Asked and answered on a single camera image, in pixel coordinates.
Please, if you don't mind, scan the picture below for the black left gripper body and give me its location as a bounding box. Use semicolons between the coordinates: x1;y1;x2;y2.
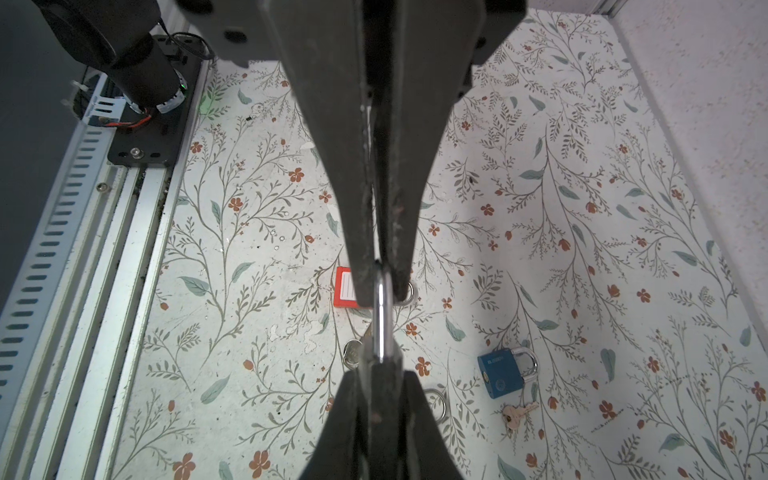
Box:
173;0;529;103

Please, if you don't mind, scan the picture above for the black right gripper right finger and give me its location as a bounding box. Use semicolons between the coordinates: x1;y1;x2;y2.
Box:
399;371;463;479

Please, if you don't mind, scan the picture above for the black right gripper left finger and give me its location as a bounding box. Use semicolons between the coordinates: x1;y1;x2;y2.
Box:
300;371;361;480

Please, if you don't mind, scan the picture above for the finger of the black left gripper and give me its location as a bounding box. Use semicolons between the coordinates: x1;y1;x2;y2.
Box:
259;1;375;306
373;1;486;300

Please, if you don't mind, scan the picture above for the blue padlock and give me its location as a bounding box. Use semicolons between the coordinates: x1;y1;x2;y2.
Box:
477;347;539;399

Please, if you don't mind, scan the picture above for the small black key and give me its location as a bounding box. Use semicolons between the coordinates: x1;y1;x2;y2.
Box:
359;260;404;480

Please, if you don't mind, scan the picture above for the red padlock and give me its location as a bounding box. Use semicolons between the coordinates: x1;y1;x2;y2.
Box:
333;266;359;309

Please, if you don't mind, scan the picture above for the brass key near blue padlock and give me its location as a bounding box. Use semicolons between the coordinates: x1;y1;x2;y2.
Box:
502;402;539;434

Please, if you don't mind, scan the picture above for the silver key ring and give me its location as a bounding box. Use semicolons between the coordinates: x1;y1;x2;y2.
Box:
419;386;449;425

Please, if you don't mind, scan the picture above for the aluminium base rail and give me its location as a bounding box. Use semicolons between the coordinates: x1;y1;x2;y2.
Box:
0;59;211;480

